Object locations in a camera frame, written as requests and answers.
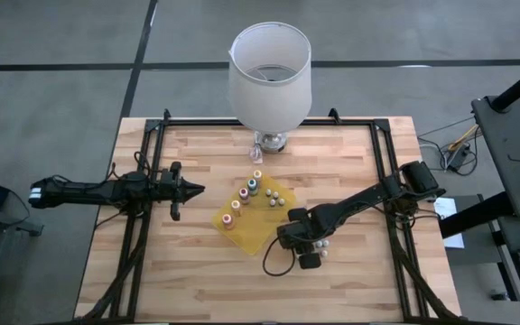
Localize yellow translucent plastic bin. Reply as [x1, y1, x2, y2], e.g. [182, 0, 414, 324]
[211, 170, 297, 257]

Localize white shade table lamp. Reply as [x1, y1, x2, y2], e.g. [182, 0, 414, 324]
[227, 21, 313, 154]

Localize black power adapter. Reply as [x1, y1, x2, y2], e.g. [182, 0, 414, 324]
[445, 144, 472, 175]

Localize black stand leg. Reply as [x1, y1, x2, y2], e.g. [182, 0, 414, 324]
[438, 191, 516, 240]

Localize black metal table frame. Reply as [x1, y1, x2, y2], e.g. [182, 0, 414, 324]
[73, 107, 465, 325]

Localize grey equipment cart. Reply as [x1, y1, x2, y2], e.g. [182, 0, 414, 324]
[0, 180, 44, 325]

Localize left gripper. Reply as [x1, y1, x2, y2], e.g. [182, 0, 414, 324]
[153, 161, 206, 221]

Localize white paper sheet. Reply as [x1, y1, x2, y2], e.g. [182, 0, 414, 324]
[434, 197, 467, 250]

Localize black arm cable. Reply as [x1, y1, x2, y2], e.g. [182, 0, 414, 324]
[106, 151, 153, 181]
[262, 237, 298, 277]

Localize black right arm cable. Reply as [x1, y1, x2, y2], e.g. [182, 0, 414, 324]
[262, 237, 298, 277]

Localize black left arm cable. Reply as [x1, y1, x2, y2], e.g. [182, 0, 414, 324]
[106, 151, 153, 181]

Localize small clear plastic tag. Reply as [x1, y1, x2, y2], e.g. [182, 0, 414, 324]
[248, 143, 265, 165]

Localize yellow cable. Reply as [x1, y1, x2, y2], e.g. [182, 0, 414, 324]
[448, 124, 480, 153]

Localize grey side table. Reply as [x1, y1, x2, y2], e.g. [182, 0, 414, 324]
[470, 92, 520, 220]

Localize black diagonal pole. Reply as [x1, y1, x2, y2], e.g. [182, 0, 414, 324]
[488, 57, 520, 114]

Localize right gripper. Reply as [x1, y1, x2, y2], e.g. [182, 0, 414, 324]
[277, 207, 322, 271]

